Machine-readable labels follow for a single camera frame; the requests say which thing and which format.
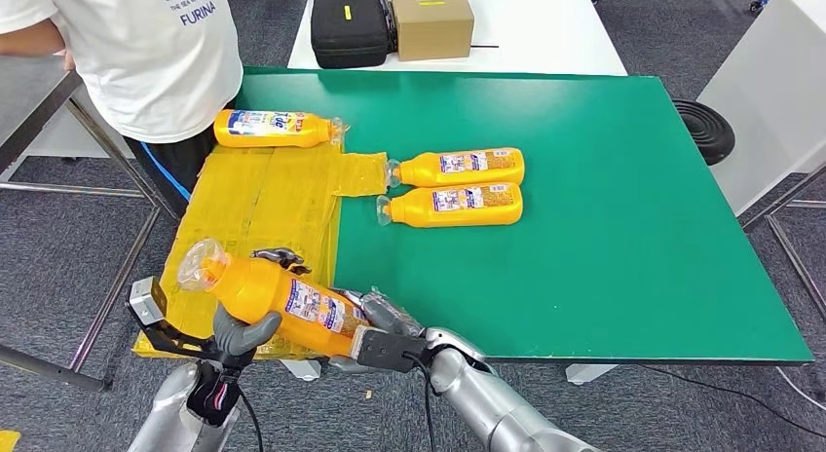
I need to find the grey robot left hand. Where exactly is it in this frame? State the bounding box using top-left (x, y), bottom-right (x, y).
top-left (211, 246), bottom-right (313, 374)

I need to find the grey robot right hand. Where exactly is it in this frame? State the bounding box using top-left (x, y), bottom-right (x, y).
top-left (328, 287), bottom-right (428, 377)

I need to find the orange detergent bottle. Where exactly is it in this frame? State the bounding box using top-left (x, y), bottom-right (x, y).
top-left (176, 238), bottom-right (372, 360)
top-left (386, 146), bottom-right (526, 190)
top-left (376, 182), bottom-right (524, 229)
top-left (213, 108), bottom-right (350, 150)

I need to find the white table foot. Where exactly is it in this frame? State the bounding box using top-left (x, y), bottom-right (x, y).
top-left (565, 364), bottom-right (620, 387)
top-left (281, 358), bottom-right (322, 381)

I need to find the person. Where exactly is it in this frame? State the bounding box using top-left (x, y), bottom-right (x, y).
top-left (0, 0), bottom-right (244, 202)

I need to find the yellow plastic sheet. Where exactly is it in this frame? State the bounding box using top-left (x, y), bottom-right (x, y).
top-left (131, 142), bottom-right (391, 361)

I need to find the black hard case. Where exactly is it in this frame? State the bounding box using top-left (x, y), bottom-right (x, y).
top-left (310, 0), bottom-right (394, 70)

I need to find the brown cardboard box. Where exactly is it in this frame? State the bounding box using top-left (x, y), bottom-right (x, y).
top-left (391, 0), bottom-right (475, 62)

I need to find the black ribbed round stool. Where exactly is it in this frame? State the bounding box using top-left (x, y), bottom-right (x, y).
top-left (672, 98), bottom-right (737, 167)

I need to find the white table with metal legs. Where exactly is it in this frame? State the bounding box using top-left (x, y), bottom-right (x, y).
top-left (696, 0), bottom-right (826, 321)

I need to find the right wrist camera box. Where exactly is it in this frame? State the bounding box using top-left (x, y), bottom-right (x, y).
top-left (355, 326), bottom-right (431, 374)

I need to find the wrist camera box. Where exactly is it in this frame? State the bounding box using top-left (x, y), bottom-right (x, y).
top-left (355, 326), bottom-right (431, 374)
top-left (128, 276), bottom-right (224, 361)

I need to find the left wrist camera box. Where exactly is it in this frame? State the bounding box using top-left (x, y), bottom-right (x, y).
top-left (128, 276), bottom-right (224, 361)

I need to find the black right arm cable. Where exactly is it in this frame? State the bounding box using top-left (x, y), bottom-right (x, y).
top-left (402, 352), bottom-right (440, 452)

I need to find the black floor cable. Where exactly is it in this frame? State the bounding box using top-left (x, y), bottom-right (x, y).
top-left (638, 364), bottom-right (826, 438)

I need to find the white floor cable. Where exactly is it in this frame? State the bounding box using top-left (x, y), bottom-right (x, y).
top-left (773, 366), bottom-right (826, 413)

